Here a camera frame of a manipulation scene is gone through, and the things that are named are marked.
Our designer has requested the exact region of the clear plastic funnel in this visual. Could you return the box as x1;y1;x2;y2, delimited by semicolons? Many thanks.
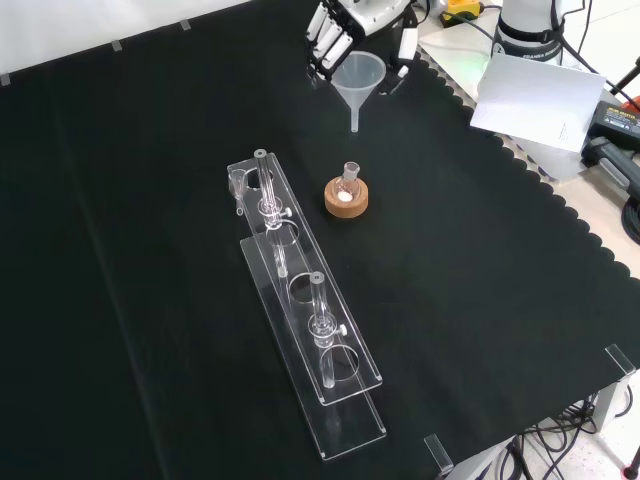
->
329;51;387;134

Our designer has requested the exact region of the clear acrylic funnel stand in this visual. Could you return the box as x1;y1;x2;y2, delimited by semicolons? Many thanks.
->
226;148;389;462

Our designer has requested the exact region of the clear glass weighing funnel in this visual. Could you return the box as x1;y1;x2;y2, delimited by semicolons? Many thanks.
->
228;168;249;216

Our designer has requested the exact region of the small round-bottom glass flask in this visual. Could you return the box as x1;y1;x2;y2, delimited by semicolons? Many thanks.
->
335;161;362;204

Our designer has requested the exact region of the black table cloth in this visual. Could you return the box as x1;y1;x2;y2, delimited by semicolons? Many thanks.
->
0;0;640;480

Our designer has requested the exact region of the pale board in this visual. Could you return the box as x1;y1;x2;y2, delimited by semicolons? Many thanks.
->
417;3;592;182

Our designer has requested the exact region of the clear cloth clamp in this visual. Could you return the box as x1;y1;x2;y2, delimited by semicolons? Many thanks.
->
423;433;455;476
604;344;638;377

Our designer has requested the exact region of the white paper sheet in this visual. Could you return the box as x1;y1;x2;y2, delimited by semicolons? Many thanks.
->
469;53;608;152

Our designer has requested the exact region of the yellow stop button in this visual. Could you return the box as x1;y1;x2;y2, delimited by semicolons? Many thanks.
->
439;0;487;27

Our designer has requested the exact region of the black power adapter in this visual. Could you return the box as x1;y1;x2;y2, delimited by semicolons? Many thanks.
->
582;99;640;151

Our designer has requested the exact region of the black tripod leg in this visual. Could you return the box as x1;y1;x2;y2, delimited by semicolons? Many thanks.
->
605;55;640;104

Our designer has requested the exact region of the brown cork ring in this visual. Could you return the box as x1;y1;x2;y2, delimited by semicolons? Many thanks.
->
323;174;372;220

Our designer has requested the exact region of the black floor cable bundle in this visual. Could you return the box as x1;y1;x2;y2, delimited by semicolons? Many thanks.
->
492;389;640;480

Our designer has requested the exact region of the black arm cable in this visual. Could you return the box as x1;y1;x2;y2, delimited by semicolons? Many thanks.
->
547;0;609;77

